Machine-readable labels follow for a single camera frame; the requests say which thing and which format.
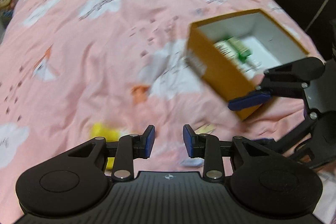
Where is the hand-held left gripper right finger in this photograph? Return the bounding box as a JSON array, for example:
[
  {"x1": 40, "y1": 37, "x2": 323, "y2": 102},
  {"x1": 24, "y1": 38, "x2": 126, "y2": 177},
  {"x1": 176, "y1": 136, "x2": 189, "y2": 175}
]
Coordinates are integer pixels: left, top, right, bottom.
[{"x1": 183, "y1": 124, "x2": 267, "y2": 180}]

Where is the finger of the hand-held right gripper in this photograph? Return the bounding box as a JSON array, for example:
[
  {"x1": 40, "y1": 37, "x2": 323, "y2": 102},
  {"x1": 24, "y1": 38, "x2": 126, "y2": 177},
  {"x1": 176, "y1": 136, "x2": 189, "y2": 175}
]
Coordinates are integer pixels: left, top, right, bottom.
[
  {"x1": 228, "y1": 57, "x2": 325, "y2": 112},
  {"x1": 253, "y1": 111, "x2": 319, "y2": 160}
]

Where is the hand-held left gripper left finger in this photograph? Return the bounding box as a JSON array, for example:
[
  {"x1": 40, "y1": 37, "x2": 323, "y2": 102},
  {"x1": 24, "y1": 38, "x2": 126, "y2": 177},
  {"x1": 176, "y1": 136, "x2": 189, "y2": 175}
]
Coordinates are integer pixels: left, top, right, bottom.
[{"x1": 67, "y1": 125, "x2": 156, "y2": 182}]

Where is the orange cardboard box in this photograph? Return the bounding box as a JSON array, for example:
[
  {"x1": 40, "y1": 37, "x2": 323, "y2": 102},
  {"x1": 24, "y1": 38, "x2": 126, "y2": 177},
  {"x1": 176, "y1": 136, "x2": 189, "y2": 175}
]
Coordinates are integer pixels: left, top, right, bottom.
[{"x1": 185, "y1": 9, "x2": 310, "y2": 122}]

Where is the green and white carton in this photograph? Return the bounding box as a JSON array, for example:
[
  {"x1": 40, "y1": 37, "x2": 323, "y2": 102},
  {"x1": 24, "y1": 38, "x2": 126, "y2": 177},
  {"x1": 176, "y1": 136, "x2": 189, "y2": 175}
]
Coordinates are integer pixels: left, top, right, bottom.
[{"x1": 214, "y1": 35, "x2": 263, "y2": 73}]

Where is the yellow bottle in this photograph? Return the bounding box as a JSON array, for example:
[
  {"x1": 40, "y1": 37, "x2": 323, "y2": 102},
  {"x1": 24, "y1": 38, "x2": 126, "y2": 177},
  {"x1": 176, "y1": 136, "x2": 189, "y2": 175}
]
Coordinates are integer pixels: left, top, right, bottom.
[{"x1": 91, "y1": 122, "x2": 124, "y2": 170}]

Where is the pink printed blanket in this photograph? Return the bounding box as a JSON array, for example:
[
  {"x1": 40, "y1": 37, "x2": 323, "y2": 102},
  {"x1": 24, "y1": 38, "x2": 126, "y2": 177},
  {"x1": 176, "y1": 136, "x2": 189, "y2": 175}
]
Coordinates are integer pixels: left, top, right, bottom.
[{"x1": 0, "y1": 0, "x2": 327, "y2": 224}]

